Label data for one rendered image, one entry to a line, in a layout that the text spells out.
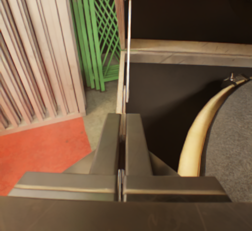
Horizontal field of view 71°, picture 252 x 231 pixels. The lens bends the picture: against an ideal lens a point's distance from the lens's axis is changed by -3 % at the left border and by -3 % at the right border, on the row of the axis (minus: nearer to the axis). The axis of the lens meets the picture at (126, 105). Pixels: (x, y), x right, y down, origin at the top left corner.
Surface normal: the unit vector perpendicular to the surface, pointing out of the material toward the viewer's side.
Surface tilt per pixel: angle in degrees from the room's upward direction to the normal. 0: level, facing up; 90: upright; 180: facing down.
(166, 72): 90
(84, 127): 0
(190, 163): 13
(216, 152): 0
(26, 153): 0
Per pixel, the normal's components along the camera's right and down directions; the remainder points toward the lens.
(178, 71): -0.02, 0.70
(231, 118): 0.03, -0.72
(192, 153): -0.18, -0.78
